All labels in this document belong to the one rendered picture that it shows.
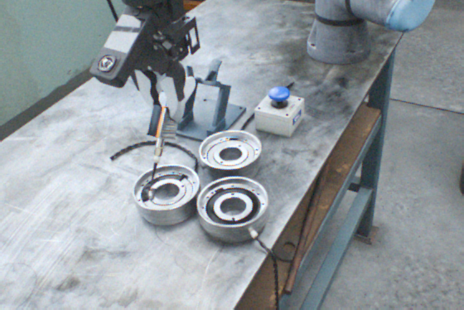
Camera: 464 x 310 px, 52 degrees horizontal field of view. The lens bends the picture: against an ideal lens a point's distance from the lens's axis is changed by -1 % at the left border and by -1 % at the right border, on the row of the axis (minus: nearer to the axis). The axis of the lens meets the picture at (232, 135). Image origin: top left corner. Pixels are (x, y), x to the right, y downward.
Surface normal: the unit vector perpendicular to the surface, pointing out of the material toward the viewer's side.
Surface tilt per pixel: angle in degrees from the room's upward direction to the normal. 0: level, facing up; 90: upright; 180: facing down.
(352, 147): 0
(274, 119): 90
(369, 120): 0
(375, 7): 100
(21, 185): 0
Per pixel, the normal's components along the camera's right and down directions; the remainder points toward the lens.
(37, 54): 0.87, 0.23
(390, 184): -0.07, -0.80
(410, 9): 0.62, 0.53
